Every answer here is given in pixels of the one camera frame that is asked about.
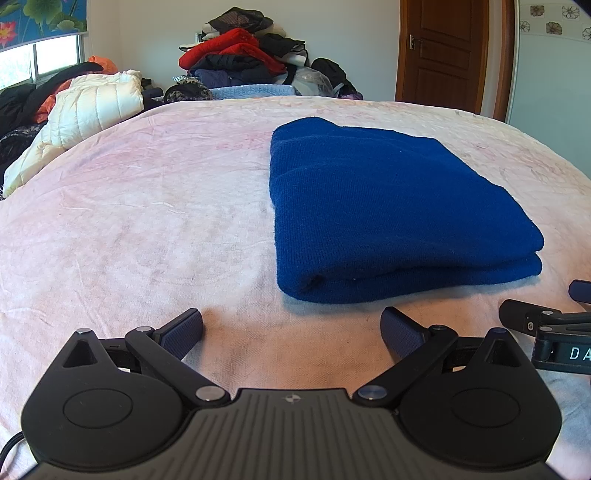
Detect black bag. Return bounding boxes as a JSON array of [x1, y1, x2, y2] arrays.
[[310, 58, 359, 99]]

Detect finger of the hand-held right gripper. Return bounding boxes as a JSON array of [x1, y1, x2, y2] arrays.
[[499, 298, 591, 334], [568, 279, 591, 306]]

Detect floral wall tile border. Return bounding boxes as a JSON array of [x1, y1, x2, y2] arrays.
[[517, 4, 591, 41]]

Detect lotus flower window blind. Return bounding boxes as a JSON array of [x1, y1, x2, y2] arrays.
[[0, 0, 89, 49]]

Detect clear plastic bag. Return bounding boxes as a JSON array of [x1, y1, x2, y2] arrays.
[[293, 67, 334, 97]]

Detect dark patterned garment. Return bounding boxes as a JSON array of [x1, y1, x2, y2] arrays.
[[0, 122, 49, 186]]

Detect orange garment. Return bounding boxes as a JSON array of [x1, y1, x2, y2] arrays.
[[36, 55, 119, 123]]

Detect red garment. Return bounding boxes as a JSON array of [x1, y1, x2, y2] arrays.
[[178, 28, 287, 77]]

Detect light blue cloth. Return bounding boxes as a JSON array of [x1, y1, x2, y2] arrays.
[[210, 84, 299, 101]]

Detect white puffer jacket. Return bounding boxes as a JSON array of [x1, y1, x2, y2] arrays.
[[2, 69, 145, 198]]

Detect brown wooden door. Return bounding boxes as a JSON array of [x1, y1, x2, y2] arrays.
[[394, 0, 516, 123]]

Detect dark furry garment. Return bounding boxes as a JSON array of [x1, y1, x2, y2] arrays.
[[163, 76, 213, 105]]

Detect blue knit sweater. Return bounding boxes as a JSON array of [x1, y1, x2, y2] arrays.
[[269, 117, 545, 305]]

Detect black cable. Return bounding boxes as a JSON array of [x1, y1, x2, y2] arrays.
[[0, 431, 27, 468]]

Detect pink blanket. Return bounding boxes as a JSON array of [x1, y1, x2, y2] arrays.
[[0, 95, 591, 468]]

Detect navy dark clothes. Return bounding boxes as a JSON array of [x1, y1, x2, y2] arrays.
[[188, 54, 287, 89]]

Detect black jacket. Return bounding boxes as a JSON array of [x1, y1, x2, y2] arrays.
[[0, 61, 105, 131]]

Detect black mesh garment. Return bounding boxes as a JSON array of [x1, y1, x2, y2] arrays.
[[203, 6, 274, 36]]

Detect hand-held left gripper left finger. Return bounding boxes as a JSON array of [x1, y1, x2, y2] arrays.
[[61, 308, 232, 409]]

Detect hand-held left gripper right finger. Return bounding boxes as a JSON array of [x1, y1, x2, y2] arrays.
[[353, 306, 527, 409]]

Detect window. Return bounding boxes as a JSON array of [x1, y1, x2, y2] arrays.
[[0, 33, 89, 91]]

